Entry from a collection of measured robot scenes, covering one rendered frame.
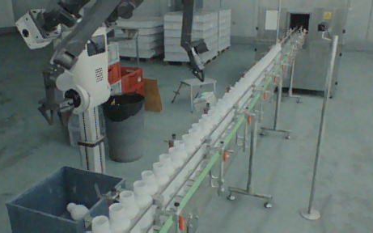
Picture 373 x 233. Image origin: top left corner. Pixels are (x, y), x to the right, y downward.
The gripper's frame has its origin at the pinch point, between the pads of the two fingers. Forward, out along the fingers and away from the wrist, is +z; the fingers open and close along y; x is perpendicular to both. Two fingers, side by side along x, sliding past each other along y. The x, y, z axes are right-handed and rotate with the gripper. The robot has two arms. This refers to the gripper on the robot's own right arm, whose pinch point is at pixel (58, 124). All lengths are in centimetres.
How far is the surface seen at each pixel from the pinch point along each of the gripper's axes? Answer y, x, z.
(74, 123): -164, 191, 93
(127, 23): -382, 652, 29
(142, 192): 44.2, -17.4, 6.7
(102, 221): 42, -33, 7
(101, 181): 4.7, 15.3, 30.5
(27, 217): -4.8, -15.3, 30.6
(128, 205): 44, -24, 7
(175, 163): 43.7, 5.4, 8.8
